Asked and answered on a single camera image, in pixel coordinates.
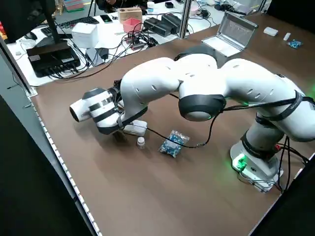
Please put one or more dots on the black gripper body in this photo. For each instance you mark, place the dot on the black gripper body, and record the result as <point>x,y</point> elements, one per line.
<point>116,91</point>

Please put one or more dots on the silver aluminium medical kit case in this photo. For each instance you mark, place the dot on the silver aluminium medical kit case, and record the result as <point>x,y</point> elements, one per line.
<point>231,32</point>

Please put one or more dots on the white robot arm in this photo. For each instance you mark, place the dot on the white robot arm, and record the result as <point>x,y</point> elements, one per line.
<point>197,81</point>

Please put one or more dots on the black power adapter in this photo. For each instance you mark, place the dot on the black power adapter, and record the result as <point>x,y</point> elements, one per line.
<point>103,54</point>

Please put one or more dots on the grey pouch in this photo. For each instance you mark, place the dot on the grey pouch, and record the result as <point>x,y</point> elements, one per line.
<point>92,57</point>

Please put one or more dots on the black usb hub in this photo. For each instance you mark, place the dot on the black usb hub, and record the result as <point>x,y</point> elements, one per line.
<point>137,44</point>

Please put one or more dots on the small clear bottle white cap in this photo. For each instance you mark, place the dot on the small clear bottle white cap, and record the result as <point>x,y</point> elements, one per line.
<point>140,143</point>

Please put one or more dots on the white cube box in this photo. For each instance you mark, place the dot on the white cube box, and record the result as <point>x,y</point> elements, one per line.
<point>85,35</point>

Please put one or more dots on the pink plastic box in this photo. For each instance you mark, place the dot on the pink plastic box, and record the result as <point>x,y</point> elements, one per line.
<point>133,24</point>

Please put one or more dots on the black electronics box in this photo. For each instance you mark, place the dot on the black electronics box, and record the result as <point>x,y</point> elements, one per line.
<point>53,62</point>

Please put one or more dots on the black smartphone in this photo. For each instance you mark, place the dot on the black smartphone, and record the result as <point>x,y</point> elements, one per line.
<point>106,18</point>

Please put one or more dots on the black power supply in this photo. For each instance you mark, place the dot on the black power supply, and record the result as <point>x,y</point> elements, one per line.
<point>173,20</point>
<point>155,27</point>

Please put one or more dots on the bag of blue white capsules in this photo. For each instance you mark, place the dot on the bag of blue white capsules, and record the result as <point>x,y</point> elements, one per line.
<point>295,43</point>
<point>173,145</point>

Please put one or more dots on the black keyboard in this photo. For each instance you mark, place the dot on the black keyboard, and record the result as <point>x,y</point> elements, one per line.
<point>73,23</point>

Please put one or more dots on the white cup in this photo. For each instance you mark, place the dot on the white cup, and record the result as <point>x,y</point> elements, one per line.
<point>150,5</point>

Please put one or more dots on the pink and teal stack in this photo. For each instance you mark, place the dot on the pink and teal stack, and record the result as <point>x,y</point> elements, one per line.
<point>73,5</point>

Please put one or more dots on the black computer mouse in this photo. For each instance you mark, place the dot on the black computer mouse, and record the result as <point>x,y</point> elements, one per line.
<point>30,36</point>

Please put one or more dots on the black monitor with stand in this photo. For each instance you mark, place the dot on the black monitor with stand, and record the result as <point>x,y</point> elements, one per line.
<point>22,17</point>

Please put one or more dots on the small white pill bottle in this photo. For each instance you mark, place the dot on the small white pill bottle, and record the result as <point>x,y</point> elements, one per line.
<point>286,36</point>

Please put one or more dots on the aluminium frame post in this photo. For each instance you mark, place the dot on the aluminium frame post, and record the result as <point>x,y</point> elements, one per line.
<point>185,19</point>

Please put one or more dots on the aluminium frame rail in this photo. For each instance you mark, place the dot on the aluminium frame rail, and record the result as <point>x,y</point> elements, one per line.
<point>17,71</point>

